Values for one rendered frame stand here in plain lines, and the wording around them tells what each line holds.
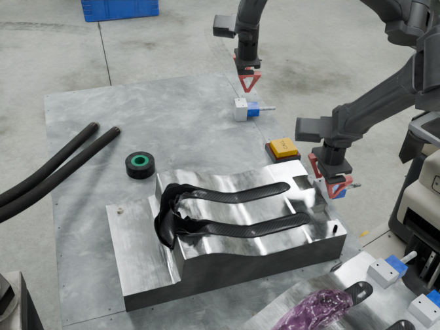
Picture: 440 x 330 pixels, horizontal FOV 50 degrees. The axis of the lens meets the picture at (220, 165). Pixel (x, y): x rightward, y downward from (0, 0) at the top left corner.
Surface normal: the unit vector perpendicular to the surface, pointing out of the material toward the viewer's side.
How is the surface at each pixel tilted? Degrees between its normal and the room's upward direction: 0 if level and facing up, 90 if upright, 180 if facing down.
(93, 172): 0
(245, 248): 25
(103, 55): 0
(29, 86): 0
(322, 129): 40
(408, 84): 84
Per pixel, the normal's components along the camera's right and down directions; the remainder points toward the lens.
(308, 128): -0.12, -0.15
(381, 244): 0.04, -0.75
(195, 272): 0.30, 0.64
